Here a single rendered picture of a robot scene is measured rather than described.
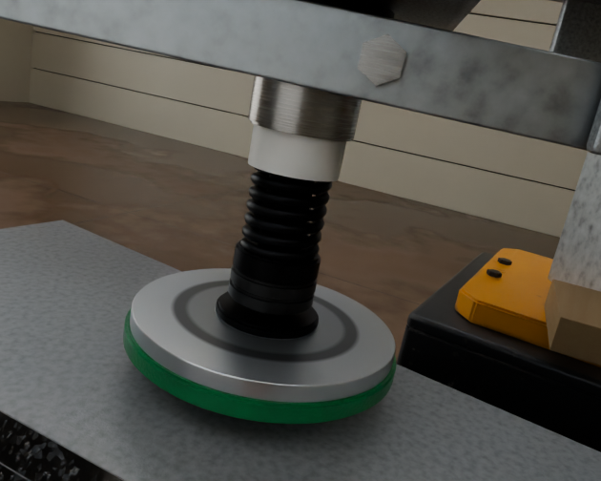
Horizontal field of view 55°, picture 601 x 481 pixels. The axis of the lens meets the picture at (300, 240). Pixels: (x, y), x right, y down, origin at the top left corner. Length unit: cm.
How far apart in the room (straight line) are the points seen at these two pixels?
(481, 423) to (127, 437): 28
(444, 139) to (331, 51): 610
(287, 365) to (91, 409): 14
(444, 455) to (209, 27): 34
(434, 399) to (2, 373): 35
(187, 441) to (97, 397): 8
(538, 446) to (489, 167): 594
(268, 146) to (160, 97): 752
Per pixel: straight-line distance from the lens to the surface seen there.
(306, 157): 41
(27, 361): 50
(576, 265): 115
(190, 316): 45
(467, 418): 53
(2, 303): 60
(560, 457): 53
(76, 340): 53
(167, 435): 42
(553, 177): 639
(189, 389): 39
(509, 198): 643
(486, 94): 37
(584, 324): 85
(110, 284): 65
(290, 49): 38
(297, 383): 39
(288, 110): 40
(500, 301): 101
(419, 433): 48
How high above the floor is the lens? 107
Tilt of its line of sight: 16 degrees down
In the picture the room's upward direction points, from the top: 11 degrees clockwise
